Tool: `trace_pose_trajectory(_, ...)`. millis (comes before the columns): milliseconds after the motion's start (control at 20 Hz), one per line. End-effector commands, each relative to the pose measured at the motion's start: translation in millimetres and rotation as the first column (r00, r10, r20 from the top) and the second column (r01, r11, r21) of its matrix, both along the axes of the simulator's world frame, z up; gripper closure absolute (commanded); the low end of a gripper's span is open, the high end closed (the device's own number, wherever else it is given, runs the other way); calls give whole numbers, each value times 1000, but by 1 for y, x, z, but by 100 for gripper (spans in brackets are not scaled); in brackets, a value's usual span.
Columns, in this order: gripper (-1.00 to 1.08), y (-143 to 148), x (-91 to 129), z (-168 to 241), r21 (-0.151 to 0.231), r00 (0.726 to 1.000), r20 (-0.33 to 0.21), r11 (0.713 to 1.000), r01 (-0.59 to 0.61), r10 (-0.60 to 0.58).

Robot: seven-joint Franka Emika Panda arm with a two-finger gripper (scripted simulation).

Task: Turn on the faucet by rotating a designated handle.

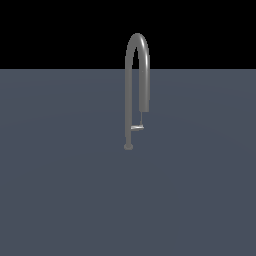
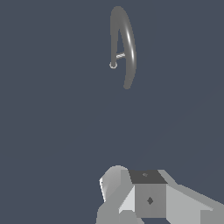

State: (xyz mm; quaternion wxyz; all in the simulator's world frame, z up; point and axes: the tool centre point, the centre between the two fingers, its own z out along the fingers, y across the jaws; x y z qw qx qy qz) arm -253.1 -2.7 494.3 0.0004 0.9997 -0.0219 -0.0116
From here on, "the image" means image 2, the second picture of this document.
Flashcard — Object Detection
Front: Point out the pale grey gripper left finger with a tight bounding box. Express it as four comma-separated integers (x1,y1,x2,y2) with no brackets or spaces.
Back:
95,164,137,224

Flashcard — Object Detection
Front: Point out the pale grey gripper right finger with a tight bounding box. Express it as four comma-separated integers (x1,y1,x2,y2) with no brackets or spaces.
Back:
118,169,224,224

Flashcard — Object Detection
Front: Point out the dark grey ring handle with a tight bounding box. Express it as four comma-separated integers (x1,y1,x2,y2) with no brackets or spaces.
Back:
108,5,137,90

